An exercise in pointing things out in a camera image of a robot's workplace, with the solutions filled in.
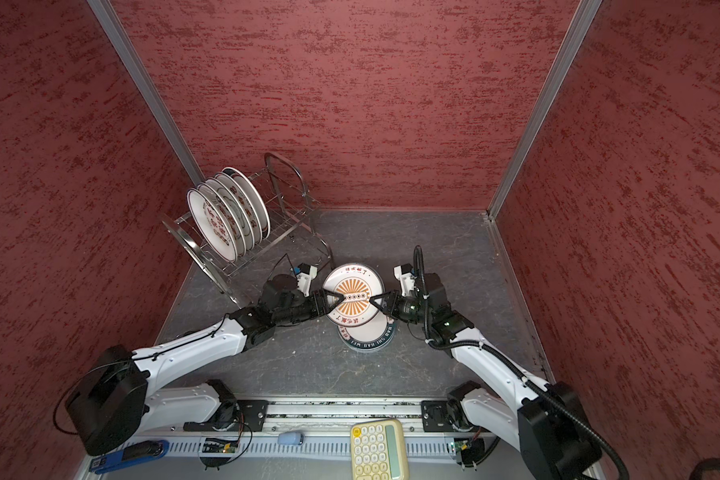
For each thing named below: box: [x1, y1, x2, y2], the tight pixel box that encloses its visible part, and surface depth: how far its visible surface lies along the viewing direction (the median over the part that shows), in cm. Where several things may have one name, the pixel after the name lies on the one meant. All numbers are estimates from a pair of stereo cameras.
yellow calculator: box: [351, 419, 409, 480], surface depth 69 cm
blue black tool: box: [89, 440, 170, 475], surface depth 67 cm
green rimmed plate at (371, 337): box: [337, 310, 396, 353], surface depth 87 cm
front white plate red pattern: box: [186, 188, 238, 263], surface depth 74 cm
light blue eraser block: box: [277, 432, 302, 445], surface depth 71 cm
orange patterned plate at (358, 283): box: [323, 263, 386, 328], surface depth 81 cm
